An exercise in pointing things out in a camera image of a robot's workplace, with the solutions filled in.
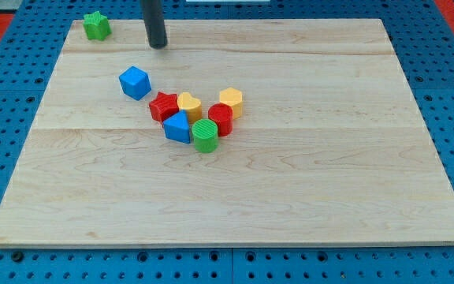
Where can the yellow heart block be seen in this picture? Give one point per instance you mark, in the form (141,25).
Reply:
(191,105)

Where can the yellow hexagon block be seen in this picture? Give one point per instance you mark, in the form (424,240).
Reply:
(233,98)

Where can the blue cube block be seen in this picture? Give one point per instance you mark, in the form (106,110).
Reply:
(135,83)

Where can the light wooden board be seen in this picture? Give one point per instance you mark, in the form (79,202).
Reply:
(331,149)

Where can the green cylinder block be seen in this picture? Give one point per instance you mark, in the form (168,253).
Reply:
(205,135)

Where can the red star block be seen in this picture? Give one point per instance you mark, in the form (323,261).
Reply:
(163,106)

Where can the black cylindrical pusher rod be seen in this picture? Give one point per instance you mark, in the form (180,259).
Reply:
(153,19)

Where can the red cylinder block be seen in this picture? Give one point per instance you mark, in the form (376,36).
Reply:
(222,115)

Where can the green star block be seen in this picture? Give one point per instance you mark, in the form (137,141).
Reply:
(96,26)

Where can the blue triangle block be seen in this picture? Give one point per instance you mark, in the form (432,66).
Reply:
(177,128)

